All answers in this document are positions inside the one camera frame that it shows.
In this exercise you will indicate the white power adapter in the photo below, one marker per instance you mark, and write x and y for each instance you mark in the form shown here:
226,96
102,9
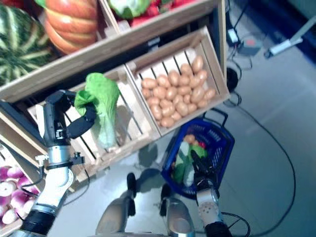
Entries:
232,35

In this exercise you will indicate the green striped pumpkin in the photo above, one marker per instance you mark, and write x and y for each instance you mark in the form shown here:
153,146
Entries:
19,44

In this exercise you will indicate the wide wooden slat crate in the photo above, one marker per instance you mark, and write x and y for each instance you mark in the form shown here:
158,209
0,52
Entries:
61,69

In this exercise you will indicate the silver robot left leg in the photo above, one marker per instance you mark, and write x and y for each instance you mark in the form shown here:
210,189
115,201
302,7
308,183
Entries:
116,214

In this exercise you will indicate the orange pumpkin with green stem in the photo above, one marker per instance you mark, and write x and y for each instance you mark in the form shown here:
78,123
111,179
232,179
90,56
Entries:
71,27

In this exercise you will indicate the purple white toy turnip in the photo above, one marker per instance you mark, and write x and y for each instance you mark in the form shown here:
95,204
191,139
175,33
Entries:
6,188
10,217

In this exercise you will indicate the wooden framed display shelf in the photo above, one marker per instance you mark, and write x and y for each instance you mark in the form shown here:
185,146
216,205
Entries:
223,37

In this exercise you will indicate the black round floor object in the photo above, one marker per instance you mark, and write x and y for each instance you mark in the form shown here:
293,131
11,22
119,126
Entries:
232,79

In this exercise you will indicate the grey box with red button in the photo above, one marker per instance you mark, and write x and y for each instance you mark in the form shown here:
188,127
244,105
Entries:
247,49

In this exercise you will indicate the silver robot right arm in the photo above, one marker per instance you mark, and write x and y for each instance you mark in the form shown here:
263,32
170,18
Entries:
207,209

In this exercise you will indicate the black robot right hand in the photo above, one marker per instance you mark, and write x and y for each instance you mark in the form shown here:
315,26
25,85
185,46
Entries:
205,170

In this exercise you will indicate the white toy cauliflower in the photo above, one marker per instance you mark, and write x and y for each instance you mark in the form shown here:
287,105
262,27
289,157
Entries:
128,7

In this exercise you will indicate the tan toy potato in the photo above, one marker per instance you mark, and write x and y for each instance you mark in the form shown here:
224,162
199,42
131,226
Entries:
167,121
156,111
197,63
202,103
168,111
209,93
197,95
148,83
182,108
189,138

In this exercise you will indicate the white office desk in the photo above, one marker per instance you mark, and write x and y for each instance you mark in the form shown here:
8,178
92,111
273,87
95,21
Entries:
284,45

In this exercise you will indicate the blue plastic shopping basket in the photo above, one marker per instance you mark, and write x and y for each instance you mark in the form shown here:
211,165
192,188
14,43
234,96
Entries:
227,143

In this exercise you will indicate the red toy pepper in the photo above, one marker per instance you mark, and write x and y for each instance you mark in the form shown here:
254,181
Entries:
202,144

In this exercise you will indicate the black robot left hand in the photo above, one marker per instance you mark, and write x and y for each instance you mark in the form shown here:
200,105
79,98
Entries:
53,123

